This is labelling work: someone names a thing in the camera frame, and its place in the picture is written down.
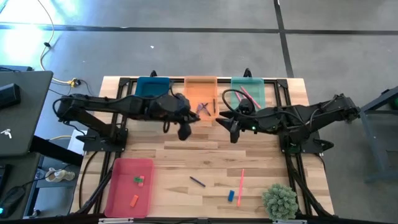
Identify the black aluminium rail frame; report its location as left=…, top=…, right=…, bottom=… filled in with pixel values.
left=74, top=70, right=335, bottom=218

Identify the black floor tape strip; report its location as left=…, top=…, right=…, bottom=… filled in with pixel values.
left=0, top=23, right=398, bottom=35
left=272, top=0, right=295, bottom=78

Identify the orange translucent plastic bin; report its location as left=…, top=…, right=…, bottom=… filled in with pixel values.
left=182, top=75, right=220, bottom=121

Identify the white paper sheet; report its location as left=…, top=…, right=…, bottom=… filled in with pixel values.
left=67, top=128, right=90, bottom=156

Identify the black desk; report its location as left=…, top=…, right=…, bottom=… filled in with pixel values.
left=0, top=135, right=85, bottom=220

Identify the blue plastic bin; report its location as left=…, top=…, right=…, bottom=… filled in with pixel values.
left=134, top=76, right=172, bottom=98

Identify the yellow floor cable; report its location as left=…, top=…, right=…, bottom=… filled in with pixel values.
left=37, top=0, right=78, bottom=86

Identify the teal translucent plastic bin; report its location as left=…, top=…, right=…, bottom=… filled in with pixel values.
left=229, top=77, right=267, bottom=110

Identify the black computer mouse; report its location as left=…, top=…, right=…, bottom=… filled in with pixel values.
left=0, top=185, right=26, bottom=218

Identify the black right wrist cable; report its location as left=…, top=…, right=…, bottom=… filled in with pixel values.
left=221, top=88, right=249, bottom=113

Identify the white plastic object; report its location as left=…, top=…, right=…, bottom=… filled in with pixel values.
left=45, top=167, right=76, bottom=183

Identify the blue-grey metal cart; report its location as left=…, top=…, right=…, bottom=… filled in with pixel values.
left=343, top=85, right=398, bottom=183

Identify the pinkish red plastic bin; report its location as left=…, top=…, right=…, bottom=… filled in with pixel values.
left=104, top=157, right=155, bottom=218

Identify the dark grey desk top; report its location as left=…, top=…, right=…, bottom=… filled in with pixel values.
left=0, top=70, right=54, bottom=157

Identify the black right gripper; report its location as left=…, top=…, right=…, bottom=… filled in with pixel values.
left=215, top=106, right=282, bottom=144

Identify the dark blue crayon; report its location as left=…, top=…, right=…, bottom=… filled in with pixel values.
left=189, top=175, right=206, bottom=188

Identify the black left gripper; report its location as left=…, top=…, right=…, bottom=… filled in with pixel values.
left=146, top=92, right=201, bottom=124

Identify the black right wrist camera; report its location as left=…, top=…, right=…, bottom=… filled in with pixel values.
left=238, top=98, right=256, bottom=115

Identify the black box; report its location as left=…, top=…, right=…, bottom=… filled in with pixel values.
left=0, top=83, right=22, bottom=110

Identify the artificial green plant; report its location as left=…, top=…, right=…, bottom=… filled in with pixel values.
left=261, top=182, right=299, bottom=221

